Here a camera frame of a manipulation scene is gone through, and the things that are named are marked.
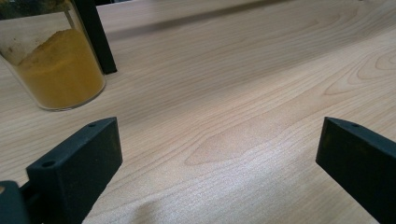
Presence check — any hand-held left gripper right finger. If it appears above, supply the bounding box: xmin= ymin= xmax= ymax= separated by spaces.
xmin=315 ymin=116 xmax=396 ymax=224

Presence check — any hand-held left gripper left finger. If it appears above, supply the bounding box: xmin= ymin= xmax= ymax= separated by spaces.
xmin=25 ymin=117 xmax=123 ymax=224

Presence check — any glass jar of yellow powder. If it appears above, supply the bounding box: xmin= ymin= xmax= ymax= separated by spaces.
xmin=0 ymin=0 xmax=106 ymax=112

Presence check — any black metal post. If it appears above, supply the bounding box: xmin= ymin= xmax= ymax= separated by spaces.
xmin=72 ymin=0 xmax=119 ymax=76

